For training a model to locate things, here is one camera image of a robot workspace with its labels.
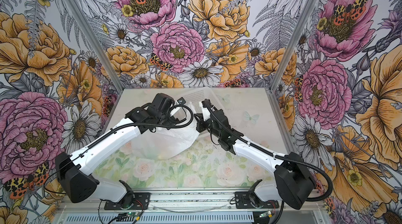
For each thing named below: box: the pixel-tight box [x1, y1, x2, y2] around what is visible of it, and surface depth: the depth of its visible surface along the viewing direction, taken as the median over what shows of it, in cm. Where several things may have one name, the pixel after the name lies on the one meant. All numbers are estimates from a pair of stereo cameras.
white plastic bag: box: [131, 101, 200, 161], surface depth 81 cm
